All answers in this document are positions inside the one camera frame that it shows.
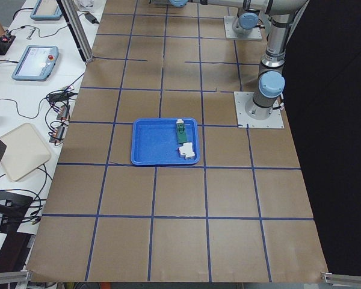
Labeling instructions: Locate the green terminal block module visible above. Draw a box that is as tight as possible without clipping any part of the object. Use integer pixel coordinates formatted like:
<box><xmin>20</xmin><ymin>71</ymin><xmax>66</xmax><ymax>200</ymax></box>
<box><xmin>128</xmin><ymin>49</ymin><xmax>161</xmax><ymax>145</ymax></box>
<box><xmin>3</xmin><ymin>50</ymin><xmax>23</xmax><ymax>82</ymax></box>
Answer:
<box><xmin>176</xmin><ymin>119</ymin><xmax>187</xmax><ymax>144</ymax></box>

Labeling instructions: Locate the white circuit breaker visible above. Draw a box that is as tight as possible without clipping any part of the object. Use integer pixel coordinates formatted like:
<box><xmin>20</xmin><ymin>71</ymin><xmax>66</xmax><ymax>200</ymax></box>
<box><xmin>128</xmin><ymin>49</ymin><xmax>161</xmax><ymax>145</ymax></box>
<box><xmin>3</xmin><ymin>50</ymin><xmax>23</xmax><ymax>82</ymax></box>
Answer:
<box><xmin>178</xmin><ymin>142</ymin><xmax>195</xmax><ymax>160</ymax></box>

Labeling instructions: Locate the blue plastic tray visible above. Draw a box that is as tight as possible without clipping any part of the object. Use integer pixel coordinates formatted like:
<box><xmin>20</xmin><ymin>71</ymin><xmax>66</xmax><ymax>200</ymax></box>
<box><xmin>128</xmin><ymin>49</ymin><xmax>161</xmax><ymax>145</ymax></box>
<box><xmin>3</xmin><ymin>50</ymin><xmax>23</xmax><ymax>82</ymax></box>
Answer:
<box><xmin>131</xmin><ymin>117</ymin><xmax>200</xmax><ymax>166</ymax></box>

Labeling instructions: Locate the black power adapter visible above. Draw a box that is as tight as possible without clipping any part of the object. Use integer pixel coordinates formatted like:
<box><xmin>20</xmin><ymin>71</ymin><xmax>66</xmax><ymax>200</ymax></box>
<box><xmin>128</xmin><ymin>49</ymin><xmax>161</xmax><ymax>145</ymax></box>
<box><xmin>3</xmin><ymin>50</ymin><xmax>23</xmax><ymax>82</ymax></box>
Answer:
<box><xmin>84</xmin><ymin>12</ymin><xmax>99</xmax><ymax>24</ymax></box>

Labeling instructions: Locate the beige plastic tray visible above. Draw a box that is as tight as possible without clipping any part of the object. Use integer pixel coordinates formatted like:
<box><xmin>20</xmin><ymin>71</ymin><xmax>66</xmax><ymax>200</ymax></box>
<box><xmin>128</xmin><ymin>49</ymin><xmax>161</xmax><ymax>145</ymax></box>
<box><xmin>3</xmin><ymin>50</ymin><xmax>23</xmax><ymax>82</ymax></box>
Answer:
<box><xmin>0</xmin><ymin>123</ymin><xmax>51</xmax><ymax>181</ymax></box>

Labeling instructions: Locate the near teach pendant tablet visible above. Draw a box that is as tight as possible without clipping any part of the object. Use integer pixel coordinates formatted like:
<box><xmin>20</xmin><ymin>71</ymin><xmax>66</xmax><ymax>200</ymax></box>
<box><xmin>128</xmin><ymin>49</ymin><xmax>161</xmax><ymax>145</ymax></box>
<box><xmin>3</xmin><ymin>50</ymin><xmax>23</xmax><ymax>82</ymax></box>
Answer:
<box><xmin>11</xmin><ymin>45</ymin><xmax>59</xmax><ymax>81</ymax></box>

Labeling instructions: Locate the teach pendant tablet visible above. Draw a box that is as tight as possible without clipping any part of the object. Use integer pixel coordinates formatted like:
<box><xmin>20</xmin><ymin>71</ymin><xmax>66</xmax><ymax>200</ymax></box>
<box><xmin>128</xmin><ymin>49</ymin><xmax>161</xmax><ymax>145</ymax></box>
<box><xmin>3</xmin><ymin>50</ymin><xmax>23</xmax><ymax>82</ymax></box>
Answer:
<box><xmin>30</xmin><ymin>0</ymin><xmax>62</xmax><ymax>20</ymax></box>
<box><xmin>11</xmin><ymin>45</ymin><xmax>59</xmax><ymax>81</ymax></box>

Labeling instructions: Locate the far teach pendant tablet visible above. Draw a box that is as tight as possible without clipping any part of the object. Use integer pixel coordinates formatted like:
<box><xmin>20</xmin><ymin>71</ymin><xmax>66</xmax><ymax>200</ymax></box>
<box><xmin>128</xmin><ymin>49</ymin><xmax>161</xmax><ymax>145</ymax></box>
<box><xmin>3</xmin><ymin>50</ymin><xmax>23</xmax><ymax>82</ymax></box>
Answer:
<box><xmin>30</xmin><ymin>0</ymin><xmax>62</xmax><ymax>20</ymax></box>

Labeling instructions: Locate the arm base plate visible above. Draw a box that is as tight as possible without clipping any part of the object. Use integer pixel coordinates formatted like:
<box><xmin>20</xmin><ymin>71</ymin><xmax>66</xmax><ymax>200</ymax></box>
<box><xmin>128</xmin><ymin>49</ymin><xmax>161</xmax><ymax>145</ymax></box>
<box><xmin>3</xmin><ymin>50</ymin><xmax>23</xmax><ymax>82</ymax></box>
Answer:
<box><xmin>224</xmin><ymin>16</ymin><xmax>262</xmax><ymax>41</ymax></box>
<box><xmin>234</xmin><ymin>92</ymin><xmax>285</xmax><ymax>129</ymax></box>

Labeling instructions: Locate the aluminium frame post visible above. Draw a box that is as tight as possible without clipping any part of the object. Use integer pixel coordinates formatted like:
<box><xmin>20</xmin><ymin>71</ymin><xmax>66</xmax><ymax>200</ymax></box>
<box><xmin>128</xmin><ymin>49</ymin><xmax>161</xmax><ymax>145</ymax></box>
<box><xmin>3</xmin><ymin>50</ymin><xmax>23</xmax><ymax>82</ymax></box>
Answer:
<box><xmin>57</xmin><ymin>0</ymin><xmax>93</xmax><ymax>63</ymax></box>

